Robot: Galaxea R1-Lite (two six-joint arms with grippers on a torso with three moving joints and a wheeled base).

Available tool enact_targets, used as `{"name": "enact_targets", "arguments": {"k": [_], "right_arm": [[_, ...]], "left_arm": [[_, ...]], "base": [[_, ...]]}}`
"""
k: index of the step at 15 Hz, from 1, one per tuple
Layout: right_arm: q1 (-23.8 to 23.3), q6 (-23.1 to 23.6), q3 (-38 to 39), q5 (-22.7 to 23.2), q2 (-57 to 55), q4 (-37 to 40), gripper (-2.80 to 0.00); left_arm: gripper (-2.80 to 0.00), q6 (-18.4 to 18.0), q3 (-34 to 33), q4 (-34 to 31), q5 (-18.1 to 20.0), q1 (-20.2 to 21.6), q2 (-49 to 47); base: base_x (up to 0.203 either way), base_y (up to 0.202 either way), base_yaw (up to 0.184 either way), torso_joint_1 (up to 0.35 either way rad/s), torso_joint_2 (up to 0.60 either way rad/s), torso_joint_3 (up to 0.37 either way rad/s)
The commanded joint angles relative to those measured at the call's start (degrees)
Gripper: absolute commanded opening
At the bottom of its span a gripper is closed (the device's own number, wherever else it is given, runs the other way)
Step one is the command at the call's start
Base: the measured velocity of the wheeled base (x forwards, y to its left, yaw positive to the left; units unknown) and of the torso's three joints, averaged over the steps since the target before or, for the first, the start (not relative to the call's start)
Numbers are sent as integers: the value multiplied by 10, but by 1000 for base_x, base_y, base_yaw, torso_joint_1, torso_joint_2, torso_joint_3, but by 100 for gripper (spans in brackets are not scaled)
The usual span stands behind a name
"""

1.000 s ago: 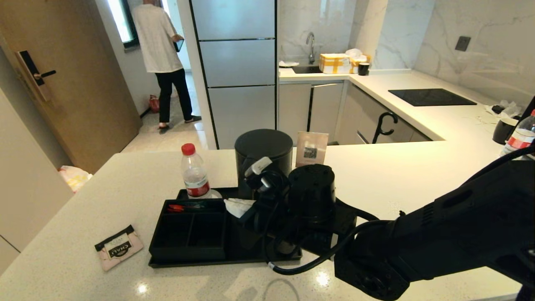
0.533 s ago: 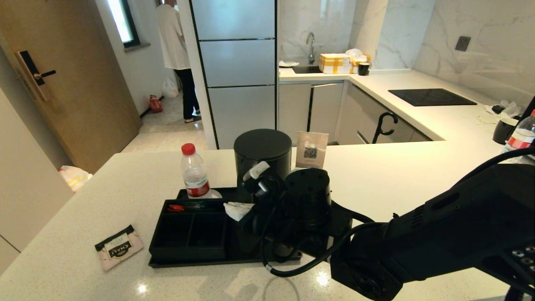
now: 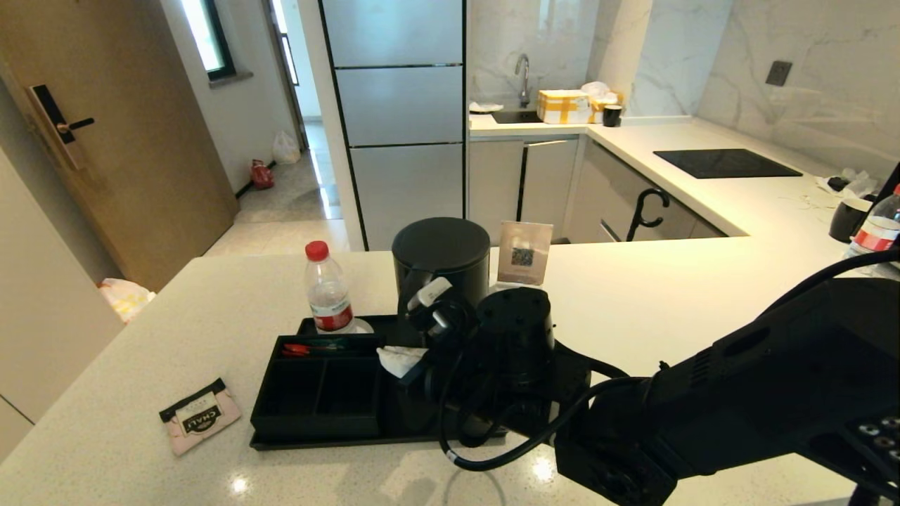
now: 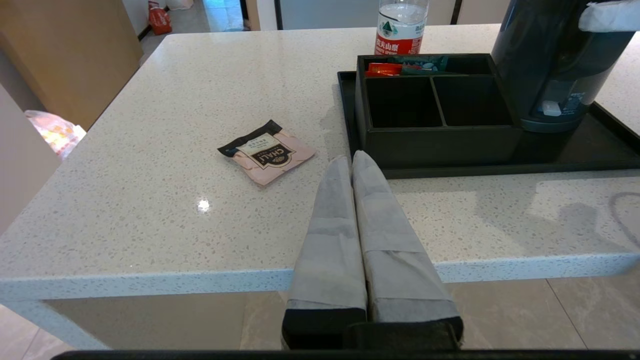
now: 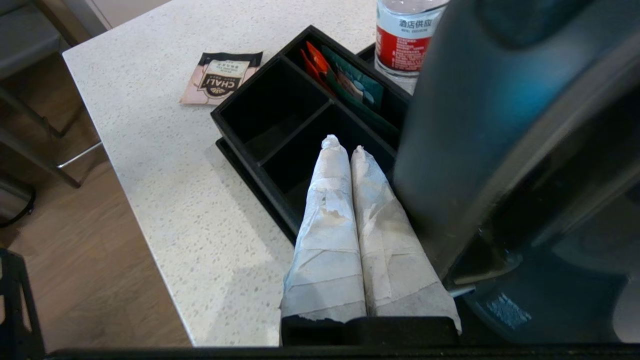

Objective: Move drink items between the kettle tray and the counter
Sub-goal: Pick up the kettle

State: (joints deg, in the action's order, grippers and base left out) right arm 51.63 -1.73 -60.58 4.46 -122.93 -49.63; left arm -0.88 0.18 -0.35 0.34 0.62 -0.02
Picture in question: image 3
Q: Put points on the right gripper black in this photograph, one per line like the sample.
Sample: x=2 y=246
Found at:
x=457 y=390

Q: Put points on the black electric kettle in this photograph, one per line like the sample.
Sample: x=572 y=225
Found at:
x=439 y=249

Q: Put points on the pink CHALI tea bag packet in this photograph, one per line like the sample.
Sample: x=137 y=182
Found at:
x=200 y=418

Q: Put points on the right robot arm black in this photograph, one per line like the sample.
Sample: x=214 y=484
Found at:
x=773 y=400

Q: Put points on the water bottle on tray red cap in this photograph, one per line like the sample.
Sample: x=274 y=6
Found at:
x=327 y=295

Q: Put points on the small black cup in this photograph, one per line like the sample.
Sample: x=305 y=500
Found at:
x=612 y=116

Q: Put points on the water bottle with red label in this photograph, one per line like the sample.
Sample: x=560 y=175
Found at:
x=875 y=235

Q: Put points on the white round coaster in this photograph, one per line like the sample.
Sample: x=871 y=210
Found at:
x=363 y=327

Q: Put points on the black compartment organizer box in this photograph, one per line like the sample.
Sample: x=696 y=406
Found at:
x=330 y=393

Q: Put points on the red sachet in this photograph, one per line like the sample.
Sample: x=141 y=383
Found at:
x=302 y=348

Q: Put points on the black serving tray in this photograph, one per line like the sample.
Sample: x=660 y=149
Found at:
x=316 y=443

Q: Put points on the acrylic QR code sign stand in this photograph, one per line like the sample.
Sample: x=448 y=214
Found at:
x=524 y=246

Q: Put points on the grey kitchen base cabinets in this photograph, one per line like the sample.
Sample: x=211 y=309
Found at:
x=548 y=190

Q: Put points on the red bag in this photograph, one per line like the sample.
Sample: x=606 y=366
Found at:
x=263 y=176

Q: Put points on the silver refrigerator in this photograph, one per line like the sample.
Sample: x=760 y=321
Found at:
x=401 y=105

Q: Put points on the white dish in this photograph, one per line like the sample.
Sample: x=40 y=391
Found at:
x=485 y=107

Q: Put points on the kitchen sink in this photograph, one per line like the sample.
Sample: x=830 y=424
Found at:
x=515 y=117

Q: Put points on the white yellow plastic bag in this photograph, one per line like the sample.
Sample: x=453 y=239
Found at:
x=126 y=299

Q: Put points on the large yellow taped cardboard box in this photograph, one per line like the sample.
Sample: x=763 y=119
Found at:
x=562 y=107

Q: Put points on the chrome faucet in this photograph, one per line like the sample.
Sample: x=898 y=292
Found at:
x=524 y=76

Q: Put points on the brown wooden door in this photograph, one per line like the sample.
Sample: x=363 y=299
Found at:
x=140 y=176

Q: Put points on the white crumpled tissue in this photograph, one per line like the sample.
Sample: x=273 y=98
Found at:
x=595 y=88

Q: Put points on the beige cabinet panel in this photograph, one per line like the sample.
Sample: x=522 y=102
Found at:
x=42 y=330

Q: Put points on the black induction cooktop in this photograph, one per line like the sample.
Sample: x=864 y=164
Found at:
x=724 y=163

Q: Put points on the black mug with white inside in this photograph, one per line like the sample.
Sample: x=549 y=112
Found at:
x=846 y=222

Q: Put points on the crumpled clear plastic wrap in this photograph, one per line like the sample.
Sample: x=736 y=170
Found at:
x=854 y=183

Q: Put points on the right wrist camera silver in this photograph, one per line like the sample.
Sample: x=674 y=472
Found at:
x=430 y=296

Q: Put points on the window with dark frame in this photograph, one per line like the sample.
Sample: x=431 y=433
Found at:
x=204 y=35

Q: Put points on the grey wall outlet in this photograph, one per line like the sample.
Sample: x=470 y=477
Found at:
x=778 y=73

